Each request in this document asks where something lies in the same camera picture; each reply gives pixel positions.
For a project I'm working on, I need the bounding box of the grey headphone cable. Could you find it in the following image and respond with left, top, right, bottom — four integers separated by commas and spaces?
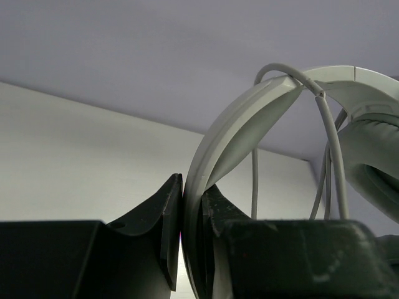
250, 62, 350, 221

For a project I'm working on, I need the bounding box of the white over-ear headphones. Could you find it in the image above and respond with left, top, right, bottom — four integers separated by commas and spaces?
180, 64, 399, 299

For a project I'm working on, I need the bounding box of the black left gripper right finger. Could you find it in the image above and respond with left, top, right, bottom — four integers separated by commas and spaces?
201, 186, 398, 298

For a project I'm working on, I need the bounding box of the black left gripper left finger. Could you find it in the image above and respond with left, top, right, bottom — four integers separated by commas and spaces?
1, 174, 183, 298

